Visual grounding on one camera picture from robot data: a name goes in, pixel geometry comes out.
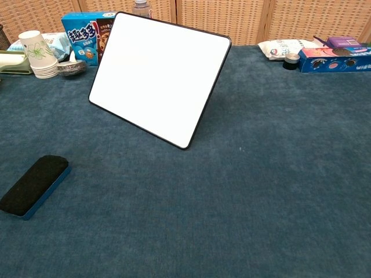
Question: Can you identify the white board black frame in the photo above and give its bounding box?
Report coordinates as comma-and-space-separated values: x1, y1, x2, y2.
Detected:
88, 12, 232, 151

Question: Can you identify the small black silver tape roll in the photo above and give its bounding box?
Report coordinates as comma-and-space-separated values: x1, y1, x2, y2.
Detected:
282, 53, 300, 71

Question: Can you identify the blue velvet tablecloth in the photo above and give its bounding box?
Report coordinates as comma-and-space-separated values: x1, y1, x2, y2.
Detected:
0, 45, 371, 278

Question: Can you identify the clear plastic bottle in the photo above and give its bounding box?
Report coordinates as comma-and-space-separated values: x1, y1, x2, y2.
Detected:
132, 0, 154, 19

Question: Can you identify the black blue board eraser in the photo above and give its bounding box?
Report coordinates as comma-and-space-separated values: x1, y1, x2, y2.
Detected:
0, 155, 72, 221

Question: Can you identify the stack of white paper cups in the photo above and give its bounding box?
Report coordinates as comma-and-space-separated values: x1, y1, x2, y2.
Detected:
18, 30, 60, 79

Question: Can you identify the purple box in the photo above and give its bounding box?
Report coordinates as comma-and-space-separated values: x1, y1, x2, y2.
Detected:
312, 35, 362, 49

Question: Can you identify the woven folding screen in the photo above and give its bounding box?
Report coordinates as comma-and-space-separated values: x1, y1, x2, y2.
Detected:
0, 0, 371, 46

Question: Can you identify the blue oreo cookie box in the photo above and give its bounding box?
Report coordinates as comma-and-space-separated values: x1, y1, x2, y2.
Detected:
297, 46, 371, 73

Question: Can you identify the blue cookie box chinese print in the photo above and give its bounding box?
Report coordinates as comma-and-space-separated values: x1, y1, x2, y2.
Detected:
60, 11, 117, 67

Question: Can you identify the light blue wet wipes pack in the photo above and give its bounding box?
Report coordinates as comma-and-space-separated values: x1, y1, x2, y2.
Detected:
6, 32, 72, 63

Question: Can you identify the white tissue pack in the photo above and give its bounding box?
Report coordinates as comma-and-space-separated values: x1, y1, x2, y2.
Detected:
257, 39, 321, 61

